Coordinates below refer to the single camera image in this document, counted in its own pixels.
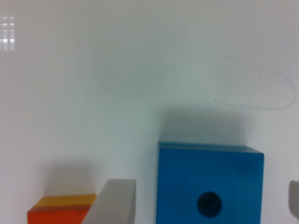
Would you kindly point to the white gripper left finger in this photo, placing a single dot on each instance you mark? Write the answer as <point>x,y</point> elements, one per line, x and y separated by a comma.
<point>115,204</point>

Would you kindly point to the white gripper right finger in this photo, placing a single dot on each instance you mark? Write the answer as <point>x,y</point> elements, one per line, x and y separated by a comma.
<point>294,198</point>

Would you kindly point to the blue square block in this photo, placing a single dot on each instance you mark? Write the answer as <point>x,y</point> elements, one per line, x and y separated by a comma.
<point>209,184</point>

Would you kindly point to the orange and yellow small block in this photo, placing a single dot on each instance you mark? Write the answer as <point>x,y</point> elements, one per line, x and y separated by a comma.
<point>71,209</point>

